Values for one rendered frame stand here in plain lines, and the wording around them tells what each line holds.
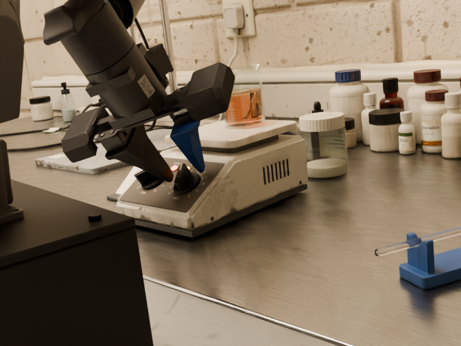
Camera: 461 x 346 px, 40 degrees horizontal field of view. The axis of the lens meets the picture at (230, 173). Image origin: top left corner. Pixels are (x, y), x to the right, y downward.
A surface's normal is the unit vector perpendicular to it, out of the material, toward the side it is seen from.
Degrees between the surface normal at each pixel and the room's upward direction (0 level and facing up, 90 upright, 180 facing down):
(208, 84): 30
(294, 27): 90
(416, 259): 90
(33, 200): 4
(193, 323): 0
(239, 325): 0
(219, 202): 90
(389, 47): 90
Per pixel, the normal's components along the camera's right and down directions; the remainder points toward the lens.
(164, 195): -0.44, -0.72
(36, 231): -0.04, -0.97
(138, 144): 0.82, -0.36
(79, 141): -0.40, -0.05
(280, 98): -0.70, 0.24
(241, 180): 0.72, 0.08
